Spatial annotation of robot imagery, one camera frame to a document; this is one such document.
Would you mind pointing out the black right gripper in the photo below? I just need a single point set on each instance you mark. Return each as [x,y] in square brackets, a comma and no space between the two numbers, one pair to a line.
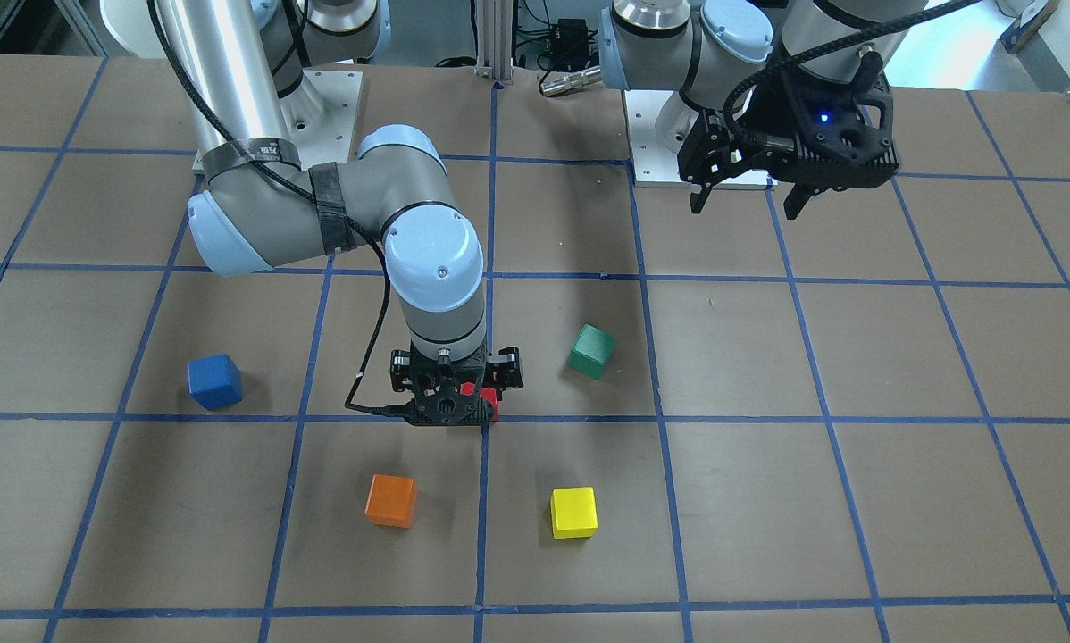
[400,371]

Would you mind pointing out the silver metal connector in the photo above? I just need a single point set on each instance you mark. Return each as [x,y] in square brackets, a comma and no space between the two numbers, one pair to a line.
[570,82]

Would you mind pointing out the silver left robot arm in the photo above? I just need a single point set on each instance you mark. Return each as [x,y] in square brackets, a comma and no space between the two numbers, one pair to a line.
[714,54]

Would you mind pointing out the yellow wooden block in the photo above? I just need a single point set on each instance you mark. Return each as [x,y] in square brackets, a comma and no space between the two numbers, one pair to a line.
[574,512]

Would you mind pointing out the aluminium frame post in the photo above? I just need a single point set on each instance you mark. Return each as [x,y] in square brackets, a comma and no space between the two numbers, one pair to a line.
[494,40]

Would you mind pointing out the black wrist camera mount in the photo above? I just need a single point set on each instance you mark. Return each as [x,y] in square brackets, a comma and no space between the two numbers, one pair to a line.
[840,133]
[447,407]

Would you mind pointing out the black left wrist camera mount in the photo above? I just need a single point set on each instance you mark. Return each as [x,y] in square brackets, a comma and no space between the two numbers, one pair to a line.
[840,133]

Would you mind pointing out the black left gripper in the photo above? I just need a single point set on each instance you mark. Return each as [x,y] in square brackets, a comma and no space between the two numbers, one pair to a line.
[774,114]

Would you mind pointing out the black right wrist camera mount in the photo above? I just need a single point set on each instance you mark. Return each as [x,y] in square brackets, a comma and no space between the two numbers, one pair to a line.
[447,407]

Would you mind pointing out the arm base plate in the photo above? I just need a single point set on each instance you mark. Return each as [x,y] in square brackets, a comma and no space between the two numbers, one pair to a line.
[317,118]
[657,123]

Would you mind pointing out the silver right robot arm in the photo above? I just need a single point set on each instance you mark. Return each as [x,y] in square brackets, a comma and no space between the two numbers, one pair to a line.
[262,209]

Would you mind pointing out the blue wooden block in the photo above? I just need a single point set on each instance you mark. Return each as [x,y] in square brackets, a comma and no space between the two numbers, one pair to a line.
[215,381]

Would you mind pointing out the green wooden block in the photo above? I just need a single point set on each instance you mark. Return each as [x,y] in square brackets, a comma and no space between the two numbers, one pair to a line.
[591,351]

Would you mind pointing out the red wooden block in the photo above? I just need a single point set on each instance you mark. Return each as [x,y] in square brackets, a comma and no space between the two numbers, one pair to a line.
[488,393]

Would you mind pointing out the orange wooden block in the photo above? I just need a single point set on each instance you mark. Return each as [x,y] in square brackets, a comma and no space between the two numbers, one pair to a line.
[391,501]

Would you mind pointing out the black electronics box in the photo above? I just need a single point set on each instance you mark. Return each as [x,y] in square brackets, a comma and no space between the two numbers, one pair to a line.
[568,36]

